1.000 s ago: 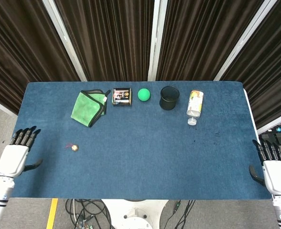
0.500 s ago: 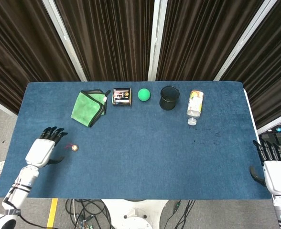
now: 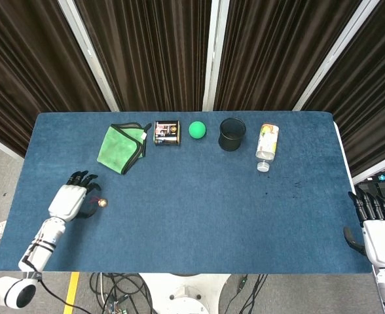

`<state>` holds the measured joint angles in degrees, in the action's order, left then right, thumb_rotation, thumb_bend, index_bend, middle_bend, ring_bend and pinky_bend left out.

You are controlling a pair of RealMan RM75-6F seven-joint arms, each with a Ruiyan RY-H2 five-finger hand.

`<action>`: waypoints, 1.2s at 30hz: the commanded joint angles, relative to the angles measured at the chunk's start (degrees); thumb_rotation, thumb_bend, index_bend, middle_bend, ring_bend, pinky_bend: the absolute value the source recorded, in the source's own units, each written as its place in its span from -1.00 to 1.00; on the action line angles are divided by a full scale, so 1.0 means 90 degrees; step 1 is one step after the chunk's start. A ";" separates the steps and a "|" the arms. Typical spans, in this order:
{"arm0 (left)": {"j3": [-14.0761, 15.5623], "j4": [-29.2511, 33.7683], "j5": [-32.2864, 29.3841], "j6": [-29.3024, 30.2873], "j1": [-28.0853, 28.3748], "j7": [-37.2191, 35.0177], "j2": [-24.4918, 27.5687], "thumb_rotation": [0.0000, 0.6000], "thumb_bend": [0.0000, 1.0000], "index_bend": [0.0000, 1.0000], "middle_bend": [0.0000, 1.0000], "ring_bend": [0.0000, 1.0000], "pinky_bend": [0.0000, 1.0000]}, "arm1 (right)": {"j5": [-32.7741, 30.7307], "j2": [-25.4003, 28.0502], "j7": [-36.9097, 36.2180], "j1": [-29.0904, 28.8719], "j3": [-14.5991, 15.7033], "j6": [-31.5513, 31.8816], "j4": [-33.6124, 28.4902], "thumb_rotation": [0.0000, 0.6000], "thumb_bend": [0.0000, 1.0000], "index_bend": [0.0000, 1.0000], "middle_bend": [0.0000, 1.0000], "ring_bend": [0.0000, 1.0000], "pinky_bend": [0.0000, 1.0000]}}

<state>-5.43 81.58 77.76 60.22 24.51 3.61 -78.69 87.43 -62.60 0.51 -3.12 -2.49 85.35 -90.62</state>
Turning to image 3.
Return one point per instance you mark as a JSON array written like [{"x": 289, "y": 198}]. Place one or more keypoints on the green microfiber cloth black trim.
[{"x": 117, "y": 147}]

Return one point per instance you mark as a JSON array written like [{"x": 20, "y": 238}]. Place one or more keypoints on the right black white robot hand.
[{"x": 380, "y": 242}]

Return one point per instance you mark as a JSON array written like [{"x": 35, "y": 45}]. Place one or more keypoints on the black equipment with teal knobs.
[{"x": 380, "y": 186}]

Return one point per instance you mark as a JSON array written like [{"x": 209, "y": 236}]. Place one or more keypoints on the blue fabric table mat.
[{"x": 192, "y": 209}]

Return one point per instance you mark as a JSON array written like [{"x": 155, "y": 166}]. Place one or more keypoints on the green rubber ball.
[{"x": 197, "y": 129}]

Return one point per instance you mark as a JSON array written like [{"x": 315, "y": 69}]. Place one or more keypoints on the dark brown curtain panel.
[
  {"x": 372, "y": 98},
  {"x": 146, "y": 52},
  {"x": 29, "y": 65},
  {"x": 277, "y": 52}
]

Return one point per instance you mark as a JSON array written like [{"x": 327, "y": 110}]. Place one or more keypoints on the black printed tin box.
[{"x": 167, "y": 132}]

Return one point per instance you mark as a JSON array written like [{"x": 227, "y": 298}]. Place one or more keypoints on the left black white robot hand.
[{"x": 66, "y": 201}]

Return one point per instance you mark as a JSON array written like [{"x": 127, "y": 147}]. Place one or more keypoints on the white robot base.
[{"x": 186, "y": 291}]

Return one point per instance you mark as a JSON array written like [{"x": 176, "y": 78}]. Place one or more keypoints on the clear plastic bottle yellow label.
[{"x": 267, "y": 140}]

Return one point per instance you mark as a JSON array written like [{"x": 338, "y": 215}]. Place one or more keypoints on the white partition post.
[
  {"x": 87, "y": 55},
  {"x": 336, "y": 55},
  {"x": 213, "y": 55}
]

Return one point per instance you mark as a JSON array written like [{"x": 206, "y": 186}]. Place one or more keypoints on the black mesh pen cup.
[{"x": 231, "y": 139}]

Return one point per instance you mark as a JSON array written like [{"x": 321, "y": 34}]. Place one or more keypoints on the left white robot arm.
[{"x": 43, "y": 237}]

